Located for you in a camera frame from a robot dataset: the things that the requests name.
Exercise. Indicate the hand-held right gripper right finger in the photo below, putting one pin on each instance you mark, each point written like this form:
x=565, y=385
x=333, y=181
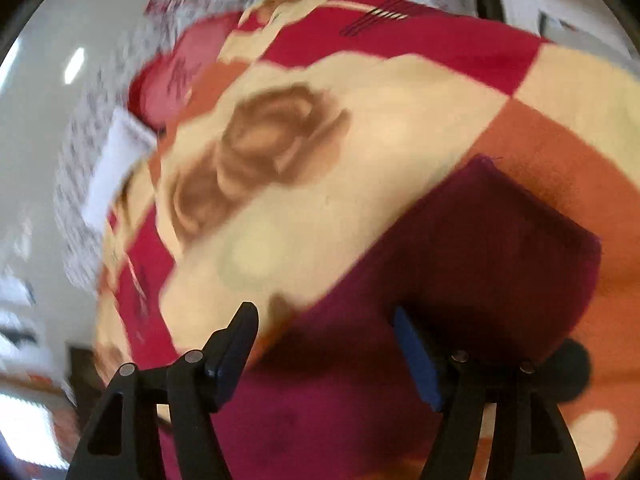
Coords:
x=417, y=360

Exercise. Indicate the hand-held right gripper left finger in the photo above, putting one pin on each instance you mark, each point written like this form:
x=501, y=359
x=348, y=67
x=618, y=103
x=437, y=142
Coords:
x=234, y=360

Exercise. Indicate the red embroidered pillow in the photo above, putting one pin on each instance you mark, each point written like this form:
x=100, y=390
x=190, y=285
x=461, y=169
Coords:
x=175, y=80

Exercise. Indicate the small-flower patterned bedsheet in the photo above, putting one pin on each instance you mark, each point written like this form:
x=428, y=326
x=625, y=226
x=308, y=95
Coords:
x=125, y=50

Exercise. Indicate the maroon cloth garment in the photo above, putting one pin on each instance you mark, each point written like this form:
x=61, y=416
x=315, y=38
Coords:
x=475, y=240

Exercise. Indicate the white pillow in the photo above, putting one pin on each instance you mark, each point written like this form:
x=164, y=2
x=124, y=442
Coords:
x=116, y=160

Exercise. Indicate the floral printed blanket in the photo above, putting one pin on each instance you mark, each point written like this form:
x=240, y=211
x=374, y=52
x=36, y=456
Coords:
x=380, y=160

